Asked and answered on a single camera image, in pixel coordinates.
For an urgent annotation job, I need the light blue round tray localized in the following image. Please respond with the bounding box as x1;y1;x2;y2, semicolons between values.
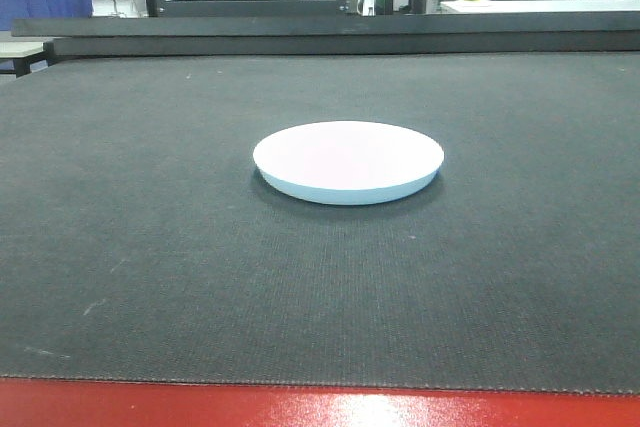
253;121;445;206

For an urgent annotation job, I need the black textured table mat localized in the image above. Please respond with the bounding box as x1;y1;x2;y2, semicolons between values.
1;53;639;394

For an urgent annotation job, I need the white background table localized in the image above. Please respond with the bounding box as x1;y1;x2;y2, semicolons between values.
425;0;639;14

